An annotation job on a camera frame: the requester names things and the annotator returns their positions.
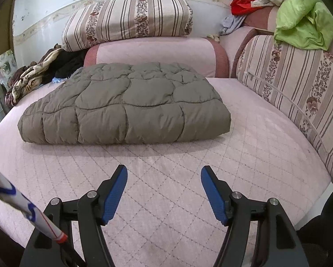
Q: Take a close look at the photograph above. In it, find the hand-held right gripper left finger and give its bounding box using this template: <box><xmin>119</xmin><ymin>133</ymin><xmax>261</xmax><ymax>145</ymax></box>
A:
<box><xmin>20</xmin><ymin>165</ymin><xmax>128</xmax><ymax>267</ymax></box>

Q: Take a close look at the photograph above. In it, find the pink quilted sofa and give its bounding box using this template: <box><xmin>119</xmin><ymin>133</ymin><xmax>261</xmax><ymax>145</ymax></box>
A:
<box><xmin>0</xmin><ymin>4</ymin><xmax>333</xmax><ymax>267</ymax></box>

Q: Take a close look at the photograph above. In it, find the floral printed board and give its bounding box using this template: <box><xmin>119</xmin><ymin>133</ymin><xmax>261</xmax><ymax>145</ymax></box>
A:
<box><xmin>0</xmin><ymin>49</ymin><xmax>18</xmax><ymax>89</ymax></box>

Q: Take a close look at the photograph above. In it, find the brown floral blanket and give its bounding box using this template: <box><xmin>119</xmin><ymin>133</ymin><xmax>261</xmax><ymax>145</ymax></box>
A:
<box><xmin>4</xmin><ymin>44</ymin><xmax>64</xmax><ymax>107</ymax></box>

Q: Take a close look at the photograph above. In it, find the dark cloth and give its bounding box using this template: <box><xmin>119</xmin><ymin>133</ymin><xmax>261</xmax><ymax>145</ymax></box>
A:
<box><xmin>296</xmin><ymin>182</ymin><xmax>333</xmax><ymax>267</ymax></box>

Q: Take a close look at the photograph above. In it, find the light grey cloth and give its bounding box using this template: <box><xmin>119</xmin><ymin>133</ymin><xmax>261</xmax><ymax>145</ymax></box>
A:
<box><xmin>219</xmin><ymin>14</ymin><xmax>246</xmax><ymax>36</ymax></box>

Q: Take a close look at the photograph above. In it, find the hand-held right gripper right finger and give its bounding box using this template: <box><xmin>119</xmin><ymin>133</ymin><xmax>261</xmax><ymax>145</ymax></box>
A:
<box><xmin>201</xmin><ymin>165</ymin><xmax>306</xmax><ymax>267</ymax></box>

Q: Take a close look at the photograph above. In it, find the red cloth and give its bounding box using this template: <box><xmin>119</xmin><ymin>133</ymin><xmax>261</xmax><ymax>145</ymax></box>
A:
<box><xmin>230</xmin><ymin>0</ymin><xmax>263</xmax><ymax>16</ymax></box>

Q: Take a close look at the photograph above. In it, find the green cloth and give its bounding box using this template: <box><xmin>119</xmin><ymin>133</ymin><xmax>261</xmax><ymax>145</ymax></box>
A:
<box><xmin>274</xmin><ymin>0</ymin><xmax>333</xmax><ymax>52</ymax></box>

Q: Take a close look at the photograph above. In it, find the white rod with red tip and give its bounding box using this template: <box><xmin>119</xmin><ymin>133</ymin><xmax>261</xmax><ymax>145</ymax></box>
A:
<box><xmin>0</xmin><ymin>157</ymin><xmax>69</xmax><ymax>245</ymax></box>

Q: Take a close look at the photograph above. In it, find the black cloth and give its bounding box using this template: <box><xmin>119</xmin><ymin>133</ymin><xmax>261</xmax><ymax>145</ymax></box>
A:
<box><xmin>55</xmin><ymin>51</ymin><xmax>87</xmax><ymax>79</ymax></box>

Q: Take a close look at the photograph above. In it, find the striped floral cushion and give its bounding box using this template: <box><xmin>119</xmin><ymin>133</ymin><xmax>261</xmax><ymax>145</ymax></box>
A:
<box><xmin>236</xmin><ymin>34</ymin><xmax>333</xmax><ymax>184</ymax></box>
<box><xmin>61</xmin><ymin>0</ymin><xmax>193</xmax><ymax>52</ymax></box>

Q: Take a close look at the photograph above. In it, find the olive quilted blanket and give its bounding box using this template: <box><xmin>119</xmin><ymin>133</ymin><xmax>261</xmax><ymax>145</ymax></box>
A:
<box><xmin>17</xmin><ymin>62</ymin><xmax>231</xmax><ymax>145</ymax></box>

